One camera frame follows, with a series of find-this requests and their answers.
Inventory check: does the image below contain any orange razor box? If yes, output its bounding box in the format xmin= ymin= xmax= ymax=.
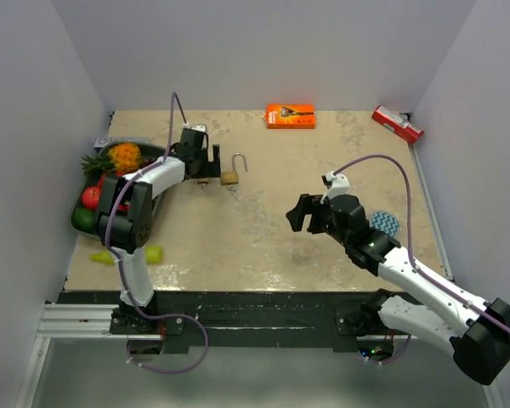
xmin=263 ymin=104 xmax=316 ymax=129

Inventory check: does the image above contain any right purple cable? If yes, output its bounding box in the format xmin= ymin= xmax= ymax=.
xmin=333 ymin=154 xmax=510 ymax=356

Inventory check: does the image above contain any dark green fruit tray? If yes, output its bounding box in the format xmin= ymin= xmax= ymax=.
xmin=70 ymin=143 xmax=165 ymax=240

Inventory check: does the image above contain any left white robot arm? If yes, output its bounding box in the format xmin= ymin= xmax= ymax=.
xmin=95 ymin=125 xmax=221 ymax=333

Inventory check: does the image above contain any small white blue box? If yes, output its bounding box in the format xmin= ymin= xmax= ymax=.
xmin=93 ymin=137 xmax=150 ymax=151

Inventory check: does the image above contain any yellow green bottle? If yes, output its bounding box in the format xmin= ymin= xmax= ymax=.
xmin=89 ymin=246 xmax=164 ymax=264

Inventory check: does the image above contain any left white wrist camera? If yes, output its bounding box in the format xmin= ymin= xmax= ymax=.
xmin=187 ymin=124 xmax=208 ymax=134

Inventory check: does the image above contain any blue zigzag patterned pouch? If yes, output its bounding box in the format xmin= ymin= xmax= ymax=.
xmin=369 ymin=211 xmax=400 ymax=237

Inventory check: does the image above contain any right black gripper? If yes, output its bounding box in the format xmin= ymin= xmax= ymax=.
xmin=286 ymin=194 xmax=351 ymax=247

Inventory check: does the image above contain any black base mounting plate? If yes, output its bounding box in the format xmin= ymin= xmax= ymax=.
xmin=57 ymin=290 xmax=403 ymax=360

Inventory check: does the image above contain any red white box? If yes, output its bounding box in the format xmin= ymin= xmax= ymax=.
xmin=371 ymin=105 xmax=424 ymax=145

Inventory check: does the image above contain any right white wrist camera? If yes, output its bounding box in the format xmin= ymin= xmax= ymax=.
xmin=320 ymin=171 xmax=350 ymax=204

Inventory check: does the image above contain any small brass padlock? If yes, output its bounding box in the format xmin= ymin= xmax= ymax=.
xmin=197 ymin=178 xmax=209 ymax=190

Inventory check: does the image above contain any small silver key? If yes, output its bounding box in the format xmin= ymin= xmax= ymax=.
xmin=227 ymin=184 xmax=238 ymax=200

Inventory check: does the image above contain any red apple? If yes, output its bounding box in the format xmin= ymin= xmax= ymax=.
xmin=82 ymin=185 xmax=101 ymax=211

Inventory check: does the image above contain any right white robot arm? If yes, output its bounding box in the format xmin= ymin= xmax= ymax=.
xmin=286 ymin=194 xmax=510 ymax=385

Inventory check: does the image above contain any green lime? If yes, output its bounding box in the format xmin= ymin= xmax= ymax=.
xmin=73 ymin=207 xmax=94 ymax=234

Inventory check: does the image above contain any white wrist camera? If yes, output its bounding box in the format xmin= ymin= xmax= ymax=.
xmin=320 ymin=171 xmax=350 ymax=204
xmin=187 ymin=124 xmax=208 ymax=134

